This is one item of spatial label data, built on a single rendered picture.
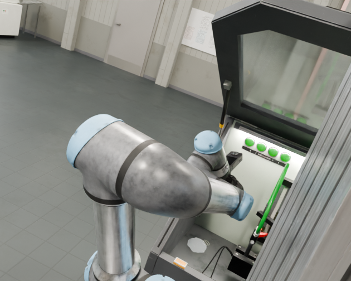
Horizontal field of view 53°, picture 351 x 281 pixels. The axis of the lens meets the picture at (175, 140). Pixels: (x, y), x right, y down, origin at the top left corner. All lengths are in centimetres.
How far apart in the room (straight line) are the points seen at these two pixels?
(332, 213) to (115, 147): 37
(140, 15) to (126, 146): 849
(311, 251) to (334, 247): 2
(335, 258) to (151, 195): 31
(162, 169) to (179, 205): 7
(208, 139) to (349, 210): 71
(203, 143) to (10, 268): 196
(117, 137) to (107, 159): 4
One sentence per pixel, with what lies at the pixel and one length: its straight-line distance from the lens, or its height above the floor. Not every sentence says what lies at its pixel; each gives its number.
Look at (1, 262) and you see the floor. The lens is 274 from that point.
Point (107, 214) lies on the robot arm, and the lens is 71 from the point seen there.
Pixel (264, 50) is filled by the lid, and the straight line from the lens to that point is 112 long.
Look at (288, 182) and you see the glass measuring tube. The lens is 175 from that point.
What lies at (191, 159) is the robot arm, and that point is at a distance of 98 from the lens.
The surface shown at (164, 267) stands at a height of 91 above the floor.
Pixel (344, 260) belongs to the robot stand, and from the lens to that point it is 33.
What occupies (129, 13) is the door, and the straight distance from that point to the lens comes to 914.
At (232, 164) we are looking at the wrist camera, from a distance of 115.
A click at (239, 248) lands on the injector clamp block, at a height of 98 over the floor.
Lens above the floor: 187
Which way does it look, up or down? 20 degrees down
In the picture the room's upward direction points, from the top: 18 degrees clockwise
